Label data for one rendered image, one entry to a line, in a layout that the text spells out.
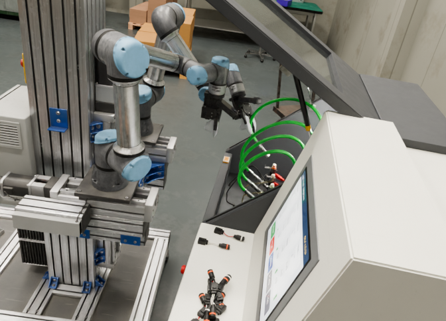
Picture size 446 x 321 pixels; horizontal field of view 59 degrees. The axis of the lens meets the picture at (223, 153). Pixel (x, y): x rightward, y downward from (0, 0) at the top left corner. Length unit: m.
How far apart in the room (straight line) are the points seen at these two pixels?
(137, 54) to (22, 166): 0.88
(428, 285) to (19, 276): 2.15
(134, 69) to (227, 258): 0.74
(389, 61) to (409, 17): 0.54
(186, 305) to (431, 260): 0.78
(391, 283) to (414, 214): 0.20
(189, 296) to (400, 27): 4.54
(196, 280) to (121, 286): 1.06
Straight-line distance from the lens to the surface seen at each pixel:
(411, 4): 5.37
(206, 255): 1.50
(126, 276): 2.46
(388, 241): 0.83
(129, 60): 1.30
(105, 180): 1.66
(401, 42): 5.43
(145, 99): 2.02
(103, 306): 2.34
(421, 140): 1.47
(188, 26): 5.86
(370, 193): 0.95
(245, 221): 1.60
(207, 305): 1.32
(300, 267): 0.97
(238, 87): 1.95
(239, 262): 1.50
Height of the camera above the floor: 2.02
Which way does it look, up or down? 29 degrees down
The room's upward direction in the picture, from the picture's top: 9 degrees clockwise
